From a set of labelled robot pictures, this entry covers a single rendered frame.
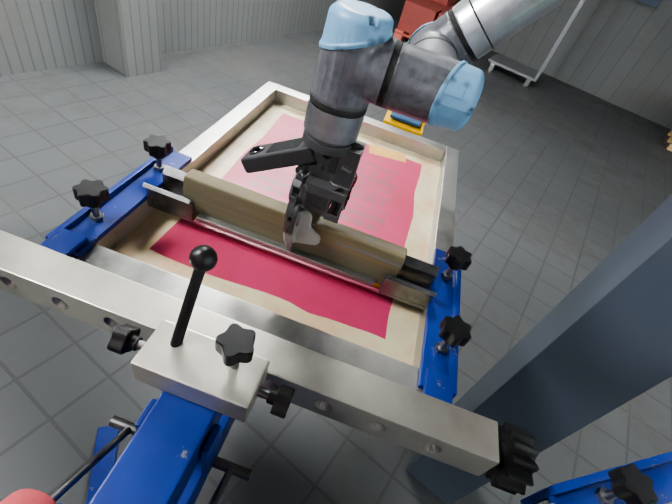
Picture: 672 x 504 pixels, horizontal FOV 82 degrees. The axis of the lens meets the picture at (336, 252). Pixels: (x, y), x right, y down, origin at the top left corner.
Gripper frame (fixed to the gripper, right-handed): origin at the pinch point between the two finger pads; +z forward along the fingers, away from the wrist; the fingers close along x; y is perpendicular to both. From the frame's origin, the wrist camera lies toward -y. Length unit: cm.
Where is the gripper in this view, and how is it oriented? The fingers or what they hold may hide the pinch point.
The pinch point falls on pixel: (290, 234)
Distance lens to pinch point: 67.0
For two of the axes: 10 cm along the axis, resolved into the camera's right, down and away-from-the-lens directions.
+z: -2.5, 6.9, 6.8
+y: 9.3, 3.6, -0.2
